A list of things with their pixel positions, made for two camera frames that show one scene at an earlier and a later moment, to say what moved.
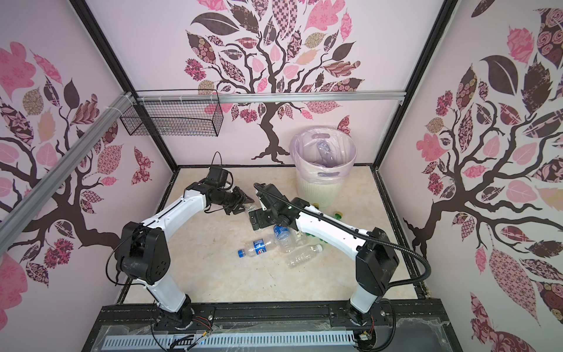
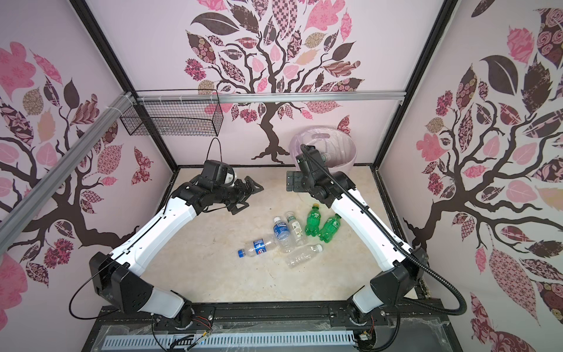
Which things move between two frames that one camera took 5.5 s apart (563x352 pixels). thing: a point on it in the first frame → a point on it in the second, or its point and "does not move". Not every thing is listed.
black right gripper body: x=263 y=217 → x=300 y=184
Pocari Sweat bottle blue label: x=282 y=237 does not move
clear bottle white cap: x=302 y=254 does not move
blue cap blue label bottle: x=263 y=246 does not move
